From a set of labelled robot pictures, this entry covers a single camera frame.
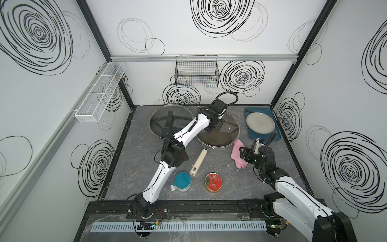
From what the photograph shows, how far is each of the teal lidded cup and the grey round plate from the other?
55cm

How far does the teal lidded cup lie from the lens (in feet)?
2.51

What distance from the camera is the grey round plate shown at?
1.05 m

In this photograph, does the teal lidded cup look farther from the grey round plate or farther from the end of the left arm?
the grey round plate

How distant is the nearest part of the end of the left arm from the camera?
2.27 ft

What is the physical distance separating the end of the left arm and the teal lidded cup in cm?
28

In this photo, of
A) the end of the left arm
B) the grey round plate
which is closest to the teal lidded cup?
the end of the left arm

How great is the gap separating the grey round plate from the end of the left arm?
324mm
